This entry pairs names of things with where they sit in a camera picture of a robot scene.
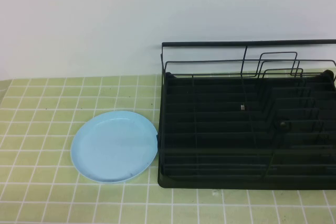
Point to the green checkered tablecloth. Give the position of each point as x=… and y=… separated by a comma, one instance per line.
x=39, y=155

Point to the light blue round plate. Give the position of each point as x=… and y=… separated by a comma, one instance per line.
x=113, y=148

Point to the small silver metal clip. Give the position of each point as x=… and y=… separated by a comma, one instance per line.
x=242, y=107

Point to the round black rack knob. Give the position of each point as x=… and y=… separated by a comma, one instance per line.
x=283, y=124

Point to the black plastic drip tray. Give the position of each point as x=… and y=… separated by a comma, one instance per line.
x=220, y=119

